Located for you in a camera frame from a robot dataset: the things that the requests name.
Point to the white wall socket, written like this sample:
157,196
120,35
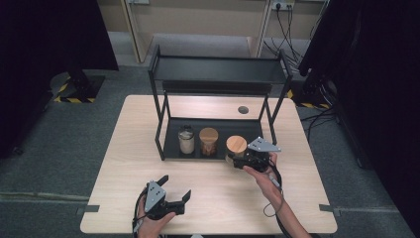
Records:
280,4

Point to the person's left hand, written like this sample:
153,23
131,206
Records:
152,228

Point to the beige post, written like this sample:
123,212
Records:
133,29

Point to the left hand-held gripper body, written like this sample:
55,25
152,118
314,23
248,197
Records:
155,198

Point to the black curtain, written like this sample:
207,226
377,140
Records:
379,82
43,49

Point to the white metal post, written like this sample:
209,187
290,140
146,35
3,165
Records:
265,29

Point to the wooden lid jar brown contents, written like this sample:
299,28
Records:
208,135

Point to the grey floor tape strip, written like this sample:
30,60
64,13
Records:
327,209
87,208

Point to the black metal shelf rack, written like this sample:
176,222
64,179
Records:
218,69

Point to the wooden lid jar pale contents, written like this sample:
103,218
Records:
236,143

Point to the person's right hand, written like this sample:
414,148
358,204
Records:
267,181

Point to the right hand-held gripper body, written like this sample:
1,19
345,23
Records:
262,145

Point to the striped edge stand base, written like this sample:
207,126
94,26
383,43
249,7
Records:
310,95
79,87

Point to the metal lid glass jar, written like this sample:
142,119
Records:
186,142

